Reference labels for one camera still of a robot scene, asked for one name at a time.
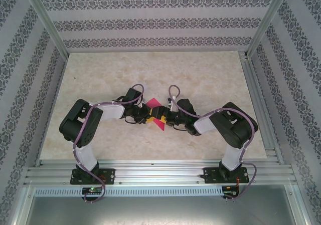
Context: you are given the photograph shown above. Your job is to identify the pink square paper sheet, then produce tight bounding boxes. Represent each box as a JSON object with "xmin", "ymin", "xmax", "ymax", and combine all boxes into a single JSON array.
[{"xmin": 145, "ymin": 98, "xmax": 166, "ymax": 132}]

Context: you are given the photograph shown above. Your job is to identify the left circuit board green light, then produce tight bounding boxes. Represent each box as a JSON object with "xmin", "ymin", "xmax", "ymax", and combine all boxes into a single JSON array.
[{"xmin": 82, "ymin": 187, "xmax": 103, "ymax": 195}]

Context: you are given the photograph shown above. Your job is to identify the right circuit board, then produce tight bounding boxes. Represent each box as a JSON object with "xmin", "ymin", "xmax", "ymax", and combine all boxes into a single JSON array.
[{"xmin": 223, "ymin": 185, "xmax": 239, "ymax": 198}]

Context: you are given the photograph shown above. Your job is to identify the grey metal panel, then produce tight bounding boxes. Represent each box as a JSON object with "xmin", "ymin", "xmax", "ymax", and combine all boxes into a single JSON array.
[{"xmin": 24, "ymin": 196, "xmax": 300, "ymax": 225}]

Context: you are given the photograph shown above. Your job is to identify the aluminium mounting rail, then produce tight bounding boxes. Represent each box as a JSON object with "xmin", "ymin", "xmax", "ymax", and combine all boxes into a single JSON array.
[{"xmin": 24, "ymin": 158, "xmax": 298, "ymax": 187}]

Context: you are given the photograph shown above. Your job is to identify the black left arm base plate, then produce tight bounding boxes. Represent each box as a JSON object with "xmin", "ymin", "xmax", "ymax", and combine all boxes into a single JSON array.
[{"xmin": 71, "ymin": 168, "xmax": 116, "ymax": 185}]

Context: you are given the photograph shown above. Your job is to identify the slotted grey cable duct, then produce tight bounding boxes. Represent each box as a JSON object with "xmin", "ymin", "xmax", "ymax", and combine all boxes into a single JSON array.
[{"xmin": 34, "ymin": 186, "xmax": 224, "ymax": 198}]

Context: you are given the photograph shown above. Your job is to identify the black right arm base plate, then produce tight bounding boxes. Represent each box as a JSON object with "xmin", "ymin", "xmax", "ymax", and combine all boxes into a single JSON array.
[{"xmin": 203, "ymin": 166, "xmax": 249, "ymax": 184}]

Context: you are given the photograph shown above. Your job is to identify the aluminium side rail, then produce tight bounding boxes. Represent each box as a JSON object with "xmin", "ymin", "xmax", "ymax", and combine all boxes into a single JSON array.
[{"xmin": 238, "ymin": 51, "xmax": 285, "ymax": 164}]

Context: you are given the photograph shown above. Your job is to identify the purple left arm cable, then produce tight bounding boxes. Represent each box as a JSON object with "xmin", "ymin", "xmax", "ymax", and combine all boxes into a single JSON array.
[{"xmin": 72, "ymin": 84, "xmax": 146, "ymax": 205}]

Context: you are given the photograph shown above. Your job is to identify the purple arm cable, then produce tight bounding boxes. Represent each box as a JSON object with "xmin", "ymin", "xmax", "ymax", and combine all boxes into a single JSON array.
[
  {"xmin": 72, "ymin": 84, "xmax": 146, "ymax": 205},
  {"xmin": 168, "ymin": 84, "xmax": 258, "ymax": 202}
]

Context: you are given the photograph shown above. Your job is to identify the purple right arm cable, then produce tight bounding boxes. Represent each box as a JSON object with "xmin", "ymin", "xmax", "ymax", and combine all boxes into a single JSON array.
[{"xmin": 168, "ymin": 84, "xmax": 258, "ymax": 202}]

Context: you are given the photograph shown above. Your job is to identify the aluminium frame post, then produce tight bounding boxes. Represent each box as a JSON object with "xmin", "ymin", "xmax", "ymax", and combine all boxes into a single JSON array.
[
  {"xmin": 246, "ymin": 0, "xmax": 293, "ymax": 59},
  {"xmin": 285, "ymin": 184, "xmax": 315, "ymax": 225},
  {"xmin": 6, "ymin": 186, "xmax": 36, "ymax": 225},
  {"xmin": 24, "ymin": 0, "xmax": 70, "ymax": 58}
]

